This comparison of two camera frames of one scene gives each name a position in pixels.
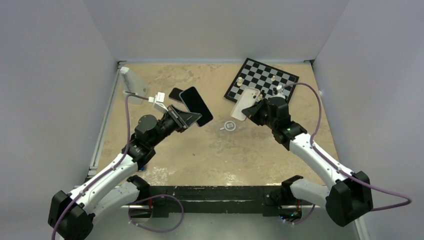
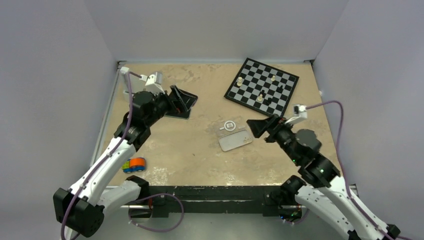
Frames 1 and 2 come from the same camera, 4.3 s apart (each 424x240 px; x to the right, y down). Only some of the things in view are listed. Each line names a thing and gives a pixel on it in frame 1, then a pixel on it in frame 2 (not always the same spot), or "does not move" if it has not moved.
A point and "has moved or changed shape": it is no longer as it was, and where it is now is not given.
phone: x=195 y=103 has moved or changed shape
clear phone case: x=231 y=126 does not move
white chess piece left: x=239 y=83 does not move
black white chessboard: x=253 y=74 does not move
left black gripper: x=182 y=119 → x=179 y=97
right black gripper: x=252 y=112 → x=274 y=123
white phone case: x=248 y=96 → x=233 y=140
